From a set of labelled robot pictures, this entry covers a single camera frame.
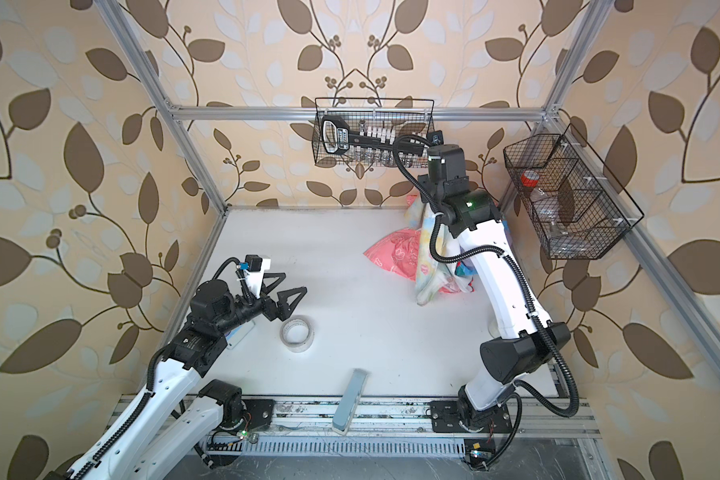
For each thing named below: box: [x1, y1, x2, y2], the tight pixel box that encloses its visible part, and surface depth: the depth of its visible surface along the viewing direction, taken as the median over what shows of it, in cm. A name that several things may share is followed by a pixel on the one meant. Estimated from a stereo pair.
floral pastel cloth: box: [405, 196, 474, 306], surface depth 84 cm
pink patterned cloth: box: [363, 227, 421, 281], surface depth 107 cm
